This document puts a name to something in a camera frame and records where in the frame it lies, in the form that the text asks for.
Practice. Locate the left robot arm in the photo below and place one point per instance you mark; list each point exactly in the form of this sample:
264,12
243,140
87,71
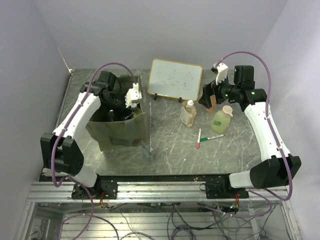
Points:
60,150

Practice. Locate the pink whiteboard marker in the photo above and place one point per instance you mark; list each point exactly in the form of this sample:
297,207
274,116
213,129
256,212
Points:
198,138

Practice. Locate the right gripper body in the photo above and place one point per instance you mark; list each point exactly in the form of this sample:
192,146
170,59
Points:
224,91

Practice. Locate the green whiteboard marker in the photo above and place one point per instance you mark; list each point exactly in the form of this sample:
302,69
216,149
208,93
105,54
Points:
212,137

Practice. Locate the green bottle beige pump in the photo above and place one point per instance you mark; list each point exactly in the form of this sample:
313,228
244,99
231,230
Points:
222,119

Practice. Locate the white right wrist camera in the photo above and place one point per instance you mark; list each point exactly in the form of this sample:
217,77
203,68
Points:
221,71

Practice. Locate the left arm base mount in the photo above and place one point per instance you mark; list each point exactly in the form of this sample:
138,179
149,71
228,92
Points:
105,189

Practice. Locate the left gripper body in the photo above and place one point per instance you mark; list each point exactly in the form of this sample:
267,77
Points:
118,104

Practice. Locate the yellow-green lotion bottle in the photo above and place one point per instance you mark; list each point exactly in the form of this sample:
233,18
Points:
136,110

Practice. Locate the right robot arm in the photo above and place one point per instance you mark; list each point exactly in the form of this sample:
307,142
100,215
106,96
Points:
278,166

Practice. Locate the orange bottle pink cap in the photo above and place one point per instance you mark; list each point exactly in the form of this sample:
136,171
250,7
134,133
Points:
213,104

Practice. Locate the amber pump soap bottle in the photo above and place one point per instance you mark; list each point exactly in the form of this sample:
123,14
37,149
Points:
188,113

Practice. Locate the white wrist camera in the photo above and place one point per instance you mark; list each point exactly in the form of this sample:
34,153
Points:
221,71
133,95

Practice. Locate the green canvas bag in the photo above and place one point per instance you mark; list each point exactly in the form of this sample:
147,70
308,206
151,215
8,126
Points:
124,130

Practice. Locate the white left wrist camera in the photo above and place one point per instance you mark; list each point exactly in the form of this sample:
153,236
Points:
133,95

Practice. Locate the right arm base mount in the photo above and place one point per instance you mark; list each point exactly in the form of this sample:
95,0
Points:
218,187

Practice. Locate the small whiteboard with stand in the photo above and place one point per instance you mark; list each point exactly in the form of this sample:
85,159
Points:
172,79

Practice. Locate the clear bottle black label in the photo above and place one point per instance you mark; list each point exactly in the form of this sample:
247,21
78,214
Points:
111,115

